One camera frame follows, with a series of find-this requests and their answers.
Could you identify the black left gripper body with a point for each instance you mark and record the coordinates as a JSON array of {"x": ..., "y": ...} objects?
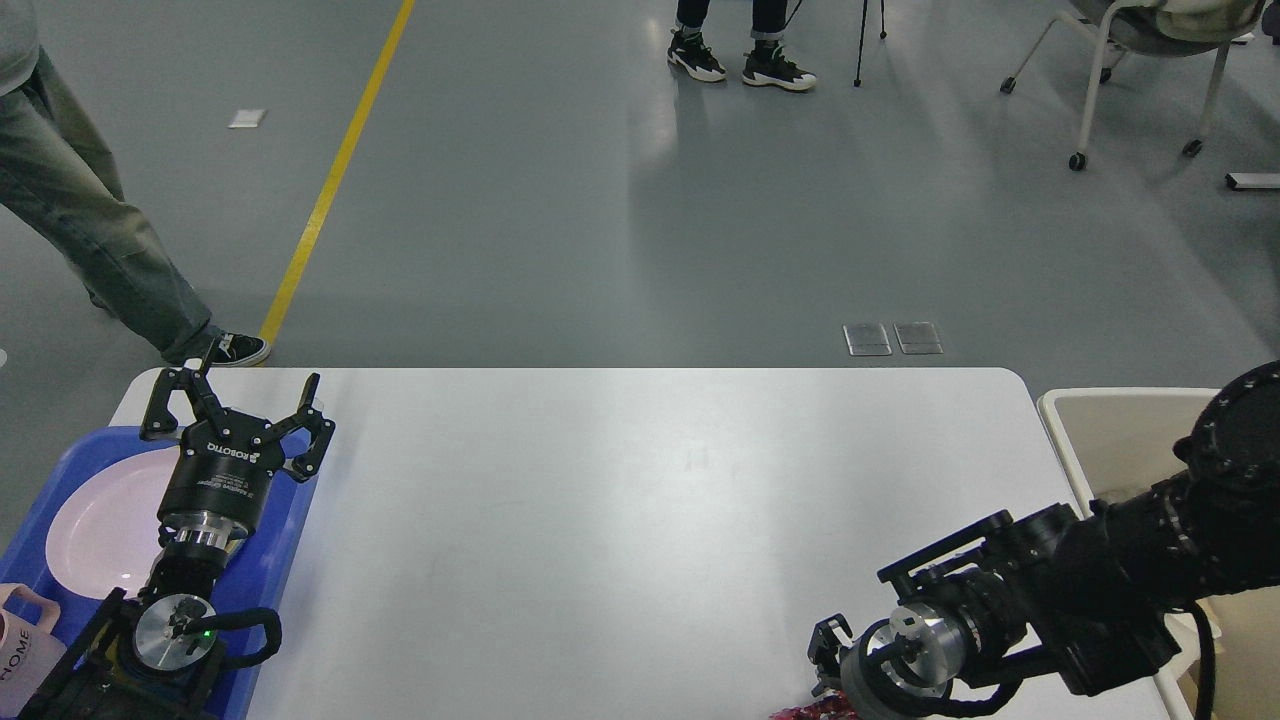
[{"x": 219, "y": 485}]

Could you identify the left metal floor plate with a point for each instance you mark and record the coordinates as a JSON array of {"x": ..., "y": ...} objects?
[{"x": 867, "y": 340}]

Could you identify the pink plate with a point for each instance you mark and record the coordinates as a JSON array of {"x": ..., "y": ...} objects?
[{"x": 105, "y": 536}]

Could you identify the pink HOME mug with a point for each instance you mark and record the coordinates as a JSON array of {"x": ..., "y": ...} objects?
[{"x": 29, "y": 651}]

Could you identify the blue plastic tray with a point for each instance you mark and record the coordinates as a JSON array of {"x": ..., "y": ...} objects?
[{"x": 25, "y": 561}]

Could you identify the right metal floor plate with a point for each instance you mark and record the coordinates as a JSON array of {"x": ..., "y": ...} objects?
[{"x": 918, "y": 338}]

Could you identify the crushed red can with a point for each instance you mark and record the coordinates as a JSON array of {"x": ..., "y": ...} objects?
[{"x": 810, "y": 712}]

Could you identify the grey office chair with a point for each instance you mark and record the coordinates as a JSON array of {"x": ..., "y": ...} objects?
[{"x": 1152, "y": 28}]

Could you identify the black tripod legs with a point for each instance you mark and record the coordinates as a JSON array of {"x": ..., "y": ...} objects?
[{"x": 857, "y": 80}]

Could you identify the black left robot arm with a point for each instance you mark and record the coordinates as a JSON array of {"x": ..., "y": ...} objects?
[{"x": 158, "y": 652}]

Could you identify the beige plastic bin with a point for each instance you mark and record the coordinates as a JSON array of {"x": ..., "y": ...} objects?
[{"x": 1114, "y": 443}]

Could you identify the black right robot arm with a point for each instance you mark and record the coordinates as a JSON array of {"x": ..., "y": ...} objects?
[{"x": 1003, "y": 600}]

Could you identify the metal floor plate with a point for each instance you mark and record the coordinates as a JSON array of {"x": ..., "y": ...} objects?
[
  {"x": 867, "y": 340},
  {"x": 918, "y": 338}
]

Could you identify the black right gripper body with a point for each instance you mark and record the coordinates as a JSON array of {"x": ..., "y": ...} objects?
[{"x": 898, "y": 668}]

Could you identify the grey bar on floor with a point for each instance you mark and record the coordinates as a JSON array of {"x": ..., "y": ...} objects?
[{"x": 1248, "y": 181}]

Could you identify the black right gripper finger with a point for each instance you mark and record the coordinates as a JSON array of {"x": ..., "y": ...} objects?
[{"x": 832, "y": 640}]

